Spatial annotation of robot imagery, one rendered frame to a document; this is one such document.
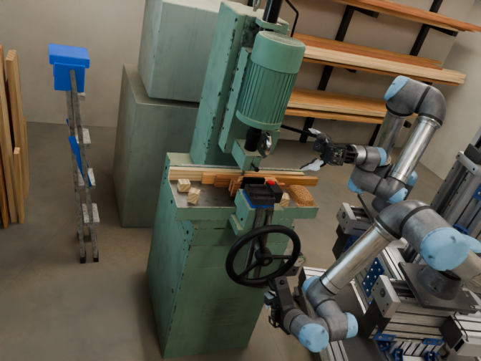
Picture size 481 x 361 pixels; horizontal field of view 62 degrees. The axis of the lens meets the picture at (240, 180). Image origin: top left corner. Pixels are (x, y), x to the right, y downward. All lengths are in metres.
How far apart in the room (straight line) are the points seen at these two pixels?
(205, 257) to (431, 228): 0.86
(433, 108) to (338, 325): 0.90
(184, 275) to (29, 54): 2.52
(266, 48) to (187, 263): 0.87
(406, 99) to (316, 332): 0.98
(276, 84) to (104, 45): 2.44
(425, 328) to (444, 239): 0.71
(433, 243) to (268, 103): 0.69
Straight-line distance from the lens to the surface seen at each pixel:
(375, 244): 1.30
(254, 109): 1.45
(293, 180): 1.76
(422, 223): 1.22
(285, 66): 1.40
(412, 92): 1.74
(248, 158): 1.56
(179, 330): 1.96
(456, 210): 1.82
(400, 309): 1.69
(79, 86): 1.94
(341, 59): 3.78
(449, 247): 1.20
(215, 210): 1.50
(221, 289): 1.82
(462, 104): 5.12
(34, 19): 3.64
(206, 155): 1.77
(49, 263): 2.50
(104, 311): 2.26
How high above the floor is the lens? 1.75
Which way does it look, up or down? 30 degrees down
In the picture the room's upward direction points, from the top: 16 degrees clockwise
